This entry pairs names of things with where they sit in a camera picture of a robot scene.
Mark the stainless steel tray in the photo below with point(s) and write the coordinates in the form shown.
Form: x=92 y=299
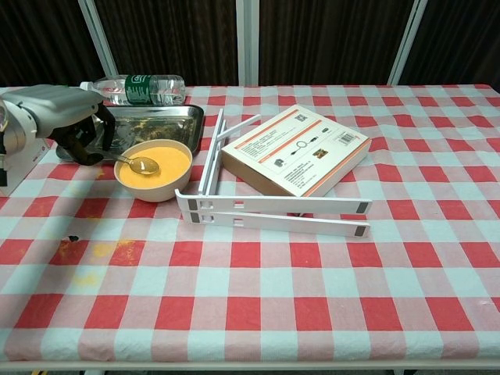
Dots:
x=156 y=125

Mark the red white checkered tablecloth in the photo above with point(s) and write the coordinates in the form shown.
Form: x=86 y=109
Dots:
x=250 y=297

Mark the clear plastic water bottle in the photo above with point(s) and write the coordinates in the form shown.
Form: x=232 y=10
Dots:
x=156 y=90

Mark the flat orange white product box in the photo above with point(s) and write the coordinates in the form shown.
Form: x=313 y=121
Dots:
x=297 y=148

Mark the metal spoon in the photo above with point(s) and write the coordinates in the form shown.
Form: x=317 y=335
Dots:
x=144 y=166

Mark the white bowl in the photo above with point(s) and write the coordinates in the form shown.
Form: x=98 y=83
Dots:
x=152 y=193

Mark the white folding stand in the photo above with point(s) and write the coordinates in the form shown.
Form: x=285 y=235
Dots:
x=273 y=204

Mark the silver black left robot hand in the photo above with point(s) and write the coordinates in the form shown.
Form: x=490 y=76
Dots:
x=58 y=105

